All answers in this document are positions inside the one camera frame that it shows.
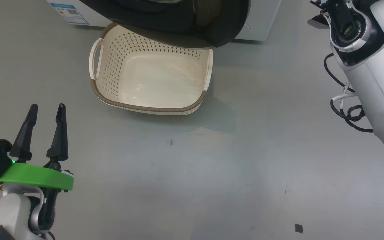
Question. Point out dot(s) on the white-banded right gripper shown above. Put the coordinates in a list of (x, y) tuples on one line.
[(320, 22)]

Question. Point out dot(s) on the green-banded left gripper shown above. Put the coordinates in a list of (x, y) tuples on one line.
[(35, 176)]

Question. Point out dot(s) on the dark round washer door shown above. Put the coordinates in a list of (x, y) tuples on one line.
[(165, 26)]

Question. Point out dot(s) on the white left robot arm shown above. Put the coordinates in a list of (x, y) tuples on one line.
[(8, 213)]

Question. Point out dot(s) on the white front-load washing machine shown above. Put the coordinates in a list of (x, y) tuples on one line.
[(262, 20)]

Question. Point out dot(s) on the cream perforated laundry basket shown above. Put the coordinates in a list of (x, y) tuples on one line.
[(158, 83)]

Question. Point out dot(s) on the blue energy label sticker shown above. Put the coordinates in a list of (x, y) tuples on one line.
[(70, 13)]

